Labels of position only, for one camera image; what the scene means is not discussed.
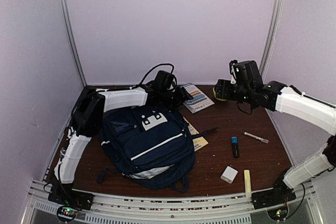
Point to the yellow pink spine paperback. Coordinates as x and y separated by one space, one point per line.
198 138

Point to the white charger box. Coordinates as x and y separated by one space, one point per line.
229 174

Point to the grey marker pen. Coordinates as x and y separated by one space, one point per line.
263 140

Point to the navy blue student backpack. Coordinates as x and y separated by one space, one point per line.
150 145

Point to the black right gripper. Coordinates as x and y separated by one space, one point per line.
222 91

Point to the pale yellow highlighter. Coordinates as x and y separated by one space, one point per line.
247 182

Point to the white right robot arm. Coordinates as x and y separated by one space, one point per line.
279 97

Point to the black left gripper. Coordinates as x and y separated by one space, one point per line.
183 95

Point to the left aluminium corner post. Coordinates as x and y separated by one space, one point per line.
72 42

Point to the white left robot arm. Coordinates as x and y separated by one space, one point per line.
85 123

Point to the blue striped reader book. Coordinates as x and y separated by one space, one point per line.
199 99

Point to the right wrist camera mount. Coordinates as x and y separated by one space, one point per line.
231 68

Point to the lime green plastic bowl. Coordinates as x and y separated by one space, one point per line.
217 93

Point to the right aluminium corner post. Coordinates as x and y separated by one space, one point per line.
270 39

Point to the blue black highlighter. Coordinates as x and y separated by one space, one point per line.
235 146

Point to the aluminium corner post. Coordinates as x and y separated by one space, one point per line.
72 42
270 39

